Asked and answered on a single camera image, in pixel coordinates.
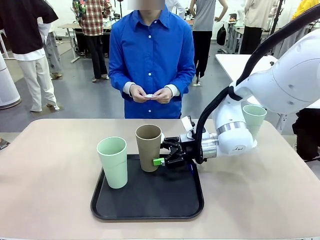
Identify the person's right forearm blue sleeve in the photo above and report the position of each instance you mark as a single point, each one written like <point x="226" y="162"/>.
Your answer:
<point x="118" y="85"/>

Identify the person's left forearm blue sleeve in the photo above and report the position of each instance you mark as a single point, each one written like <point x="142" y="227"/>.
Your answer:
<point x="185" y="86"/>

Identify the light green cup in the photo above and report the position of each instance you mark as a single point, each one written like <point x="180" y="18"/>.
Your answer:
<point x="115" y="170"/>

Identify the pale blue-green cup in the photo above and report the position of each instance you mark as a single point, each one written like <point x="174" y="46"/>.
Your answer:
<point x="257" y="120"/>

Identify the dark patterned object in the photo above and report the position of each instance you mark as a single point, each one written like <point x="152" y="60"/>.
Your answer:
<point x="3" y="144"/>

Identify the white background table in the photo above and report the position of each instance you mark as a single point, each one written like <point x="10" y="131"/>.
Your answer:
<point x="230" y="65"/>

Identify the person in yellow hoodie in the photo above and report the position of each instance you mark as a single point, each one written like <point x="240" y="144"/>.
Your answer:
<point x="307" y="7"/>

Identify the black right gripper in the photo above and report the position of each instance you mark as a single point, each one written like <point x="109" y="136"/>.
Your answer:
<point x="186" y="150"/>

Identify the person in grey shirt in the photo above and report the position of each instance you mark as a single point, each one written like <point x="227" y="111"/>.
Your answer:
<point x="203" y="17"/>

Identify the black tripod pole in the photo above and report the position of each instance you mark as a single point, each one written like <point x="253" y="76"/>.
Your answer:
<point x="277" y="15"/>

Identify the white cylindrical air purifier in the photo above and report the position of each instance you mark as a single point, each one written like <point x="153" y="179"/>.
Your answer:
<point x="7" y="87"/>

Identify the brown cup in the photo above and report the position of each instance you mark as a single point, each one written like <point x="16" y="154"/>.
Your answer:
<point x="147" y="150"/>

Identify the person in plaid shirt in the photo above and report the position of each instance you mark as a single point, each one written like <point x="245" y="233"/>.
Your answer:
<point x="93" y="20"/>

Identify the wooden background desk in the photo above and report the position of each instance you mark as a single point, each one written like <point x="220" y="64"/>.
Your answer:
<point x="67" y="25"/>

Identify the person black shirt white trousers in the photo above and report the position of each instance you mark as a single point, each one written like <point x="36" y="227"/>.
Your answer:
<point x="20" y="25"/>

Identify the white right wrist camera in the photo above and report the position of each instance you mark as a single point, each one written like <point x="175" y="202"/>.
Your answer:
<point x="186" y="123"/>

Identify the black plastic tray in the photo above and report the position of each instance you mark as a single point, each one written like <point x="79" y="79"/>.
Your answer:
<point x="150" y="200"/>

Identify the black hanging bag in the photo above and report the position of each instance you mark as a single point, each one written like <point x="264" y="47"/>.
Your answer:
<point x="221" y="35"/>

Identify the person's left hand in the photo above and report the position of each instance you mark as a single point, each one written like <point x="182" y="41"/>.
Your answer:
<point x="165" y="96"/>

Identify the person's right hand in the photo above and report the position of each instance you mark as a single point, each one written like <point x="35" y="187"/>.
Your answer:
<point x="137" y="94"/>

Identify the person in grey trousers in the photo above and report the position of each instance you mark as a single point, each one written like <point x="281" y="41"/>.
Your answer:
<point x="53" y="50"/>

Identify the person beige shirt black trousers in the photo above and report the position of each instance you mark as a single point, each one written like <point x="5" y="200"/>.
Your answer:
<point x="260" y="12"/>

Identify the seated person in black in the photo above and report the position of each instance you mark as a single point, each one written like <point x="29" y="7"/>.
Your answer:
<point x="307" y="135"/>

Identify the person in blue shirt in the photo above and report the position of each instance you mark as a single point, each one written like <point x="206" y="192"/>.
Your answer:
<point x="152" y="50"/>

